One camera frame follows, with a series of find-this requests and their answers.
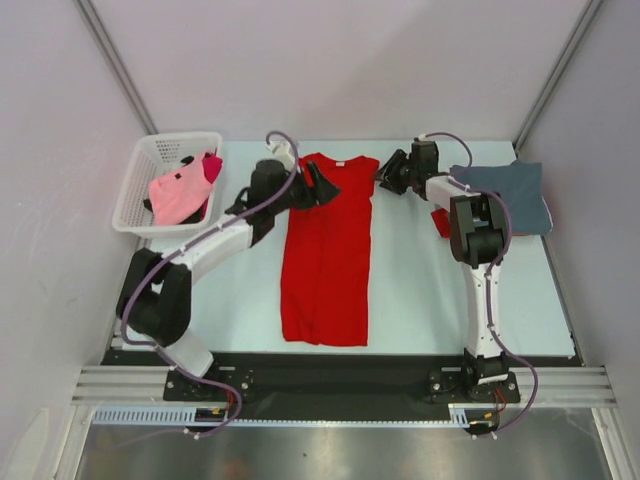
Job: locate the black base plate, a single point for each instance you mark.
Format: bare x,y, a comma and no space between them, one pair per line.
333,387

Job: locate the aluminium corner post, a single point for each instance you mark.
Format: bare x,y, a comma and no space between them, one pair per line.
112,57
578,34

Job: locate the red folded t shirt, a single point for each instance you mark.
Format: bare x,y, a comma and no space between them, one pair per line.
441,221

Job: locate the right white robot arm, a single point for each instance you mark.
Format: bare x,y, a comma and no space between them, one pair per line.
480,236

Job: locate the right aluminium corner post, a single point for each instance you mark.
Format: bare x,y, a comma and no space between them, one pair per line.
578,34

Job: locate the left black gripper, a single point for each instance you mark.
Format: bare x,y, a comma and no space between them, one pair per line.
322,190

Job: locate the white plastic laundry basket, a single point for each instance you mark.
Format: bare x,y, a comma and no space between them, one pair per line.
152,157

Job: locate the grey folded t shirt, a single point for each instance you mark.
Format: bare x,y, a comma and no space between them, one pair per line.
520,186

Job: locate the left aluminium corner post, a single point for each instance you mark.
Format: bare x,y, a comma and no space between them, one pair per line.
112,57

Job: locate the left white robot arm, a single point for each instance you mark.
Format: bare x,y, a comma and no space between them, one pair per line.
155,302

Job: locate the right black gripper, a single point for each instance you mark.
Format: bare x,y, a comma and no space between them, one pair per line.
400,170

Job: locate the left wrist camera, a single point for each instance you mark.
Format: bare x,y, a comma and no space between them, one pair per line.
282,151

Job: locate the red t shirt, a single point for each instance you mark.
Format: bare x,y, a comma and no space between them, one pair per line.
327,257
441,221

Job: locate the pink t shirt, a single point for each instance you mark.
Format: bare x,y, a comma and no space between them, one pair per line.
182,195

